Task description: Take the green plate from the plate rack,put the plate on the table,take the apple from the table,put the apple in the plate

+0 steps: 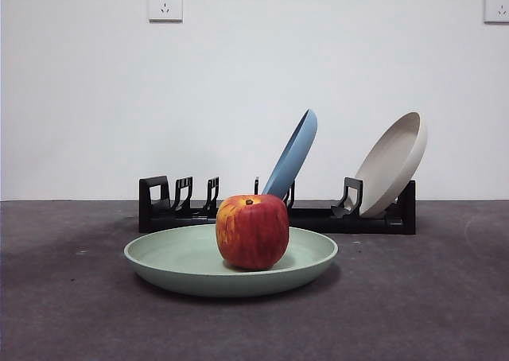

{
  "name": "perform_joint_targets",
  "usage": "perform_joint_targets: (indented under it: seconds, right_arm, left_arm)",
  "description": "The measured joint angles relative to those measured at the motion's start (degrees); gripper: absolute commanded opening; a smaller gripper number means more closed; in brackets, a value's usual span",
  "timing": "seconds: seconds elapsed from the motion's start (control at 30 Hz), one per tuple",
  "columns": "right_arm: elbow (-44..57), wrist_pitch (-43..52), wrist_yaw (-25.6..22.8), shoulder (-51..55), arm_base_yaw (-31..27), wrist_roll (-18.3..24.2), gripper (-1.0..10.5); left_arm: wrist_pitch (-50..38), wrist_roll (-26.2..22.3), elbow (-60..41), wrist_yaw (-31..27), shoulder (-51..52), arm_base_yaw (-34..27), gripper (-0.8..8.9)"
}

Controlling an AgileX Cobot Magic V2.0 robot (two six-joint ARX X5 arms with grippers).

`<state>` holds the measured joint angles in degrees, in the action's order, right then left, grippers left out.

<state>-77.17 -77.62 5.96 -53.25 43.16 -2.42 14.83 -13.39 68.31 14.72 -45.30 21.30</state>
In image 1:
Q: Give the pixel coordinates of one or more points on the red yellow apple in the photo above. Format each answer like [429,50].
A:
[254,234]

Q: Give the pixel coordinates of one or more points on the green plate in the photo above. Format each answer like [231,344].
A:
[179,273]

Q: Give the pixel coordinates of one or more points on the blue plate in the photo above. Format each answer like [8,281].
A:
[294,154]

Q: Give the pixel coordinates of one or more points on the black plate rack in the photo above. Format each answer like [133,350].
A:
[358,226]

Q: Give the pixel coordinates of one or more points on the beige plate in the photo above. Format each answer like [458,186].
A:
[389,170]

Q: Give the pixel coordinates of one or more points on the white wall socket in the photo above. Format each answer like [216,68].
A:
[497,5]
[165,3]

